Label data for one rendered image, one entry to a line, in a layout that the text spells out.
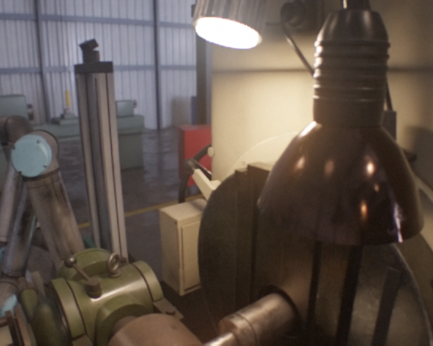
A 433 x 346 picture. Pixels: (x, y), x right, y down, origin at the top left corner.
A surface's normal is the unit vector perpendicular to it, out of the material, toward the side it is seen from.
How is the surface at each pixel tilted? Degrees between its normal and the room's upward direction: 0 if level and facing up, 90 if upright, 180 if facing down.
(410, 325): 90
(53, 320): 39
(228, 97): 90
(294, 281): 90
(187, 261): 90
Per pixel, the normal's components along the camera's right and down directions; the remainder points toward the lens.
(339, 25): -0.60, -0.20
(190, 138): 0.33, 0.26
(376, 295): -0.79, 0.17
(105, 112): 0.61, 0.22
